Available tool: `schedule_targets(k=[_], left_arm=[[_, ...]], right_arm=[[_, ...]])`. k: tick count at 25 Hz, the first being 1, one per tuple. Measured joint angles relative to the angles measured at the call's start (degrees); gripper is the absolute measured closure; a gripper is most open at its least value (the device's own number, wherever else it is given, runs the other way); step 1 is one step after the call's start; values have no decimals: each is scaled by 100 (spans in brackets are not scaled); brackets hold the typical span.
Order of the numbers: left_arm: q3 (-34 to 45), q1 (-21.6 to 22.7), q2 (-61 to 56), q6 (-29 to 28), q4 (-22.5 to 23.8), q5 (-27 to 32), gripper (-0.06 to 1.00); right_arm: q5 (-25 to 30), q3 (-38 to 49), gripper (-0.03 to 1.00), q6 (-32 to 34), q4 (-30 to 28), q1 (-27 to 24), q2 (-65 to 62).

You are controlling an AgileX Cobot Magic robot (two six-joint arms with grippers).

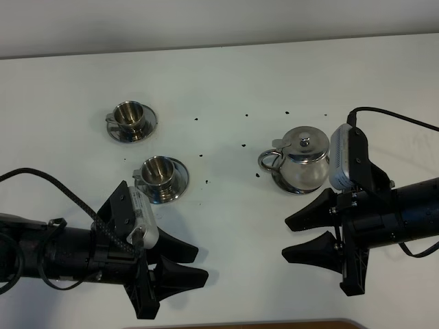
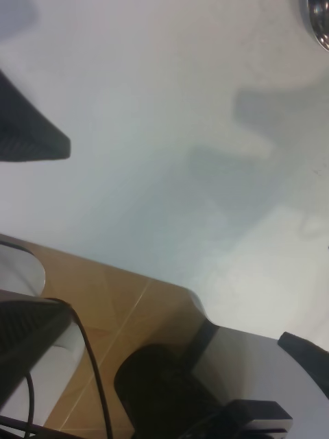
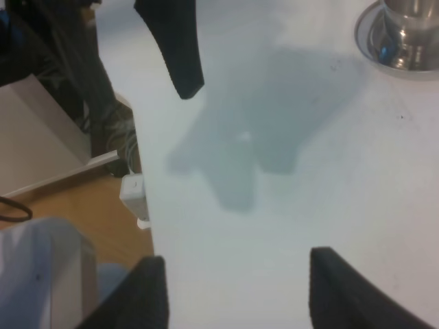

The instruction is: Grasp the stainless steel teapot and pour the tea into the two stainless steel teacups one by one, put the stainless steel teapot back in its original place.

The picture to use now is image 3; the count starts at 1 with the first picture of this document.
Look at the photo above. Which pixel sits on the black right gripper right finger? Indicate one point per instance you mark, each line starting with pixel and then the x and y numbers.
pixel 340 297

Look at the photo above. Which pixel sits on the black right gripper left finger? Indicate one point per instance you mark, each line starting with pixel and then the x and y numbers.
pixel 140 301

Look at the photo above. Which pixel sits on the white power adapter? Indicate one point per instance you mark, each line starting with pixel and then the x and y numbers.
pixel 132 195

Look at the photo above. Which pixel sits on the stainless steel teapot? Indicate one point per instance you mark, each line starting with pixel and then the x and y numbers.
pixel 412 31

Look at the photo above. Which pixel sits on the steel teapot saucer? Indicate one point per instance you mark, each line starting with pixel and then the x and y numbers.
pixel 370 37

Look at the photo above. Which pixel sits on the white cloth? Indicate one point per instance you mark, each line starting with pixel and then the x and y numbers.
pixel 48 275

